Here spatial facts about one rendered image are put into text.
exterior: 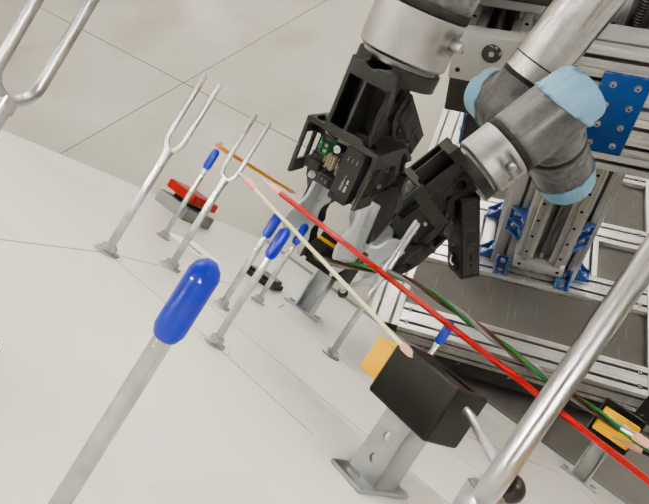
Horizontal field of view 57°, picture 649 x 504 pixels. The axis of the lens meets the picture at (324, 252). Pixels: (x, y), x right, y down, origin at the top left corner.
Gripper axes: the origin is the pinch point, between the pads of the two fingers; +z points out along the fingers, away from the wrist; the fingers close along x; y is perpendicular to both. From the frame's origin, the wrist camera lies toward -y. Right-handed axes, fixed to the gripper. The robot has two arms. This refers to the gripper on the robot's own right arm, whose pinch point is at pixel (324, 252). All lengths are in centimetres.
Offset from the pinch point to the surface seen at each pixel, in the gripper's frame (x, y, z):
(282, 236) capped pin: 4.6, 20.5, -10.7
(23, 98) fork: 2.1, 37.4, -19.4
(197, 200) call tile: -19.9, -5.4, 6.9
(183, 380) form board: 7.1, 30.3, -6.4
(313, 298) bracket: -0.1, -3.2, 7.4
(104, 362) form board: 5.1, 33.9, -8.1
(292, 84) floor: -125, -205, 47
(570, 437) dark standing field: 50, -114, 69
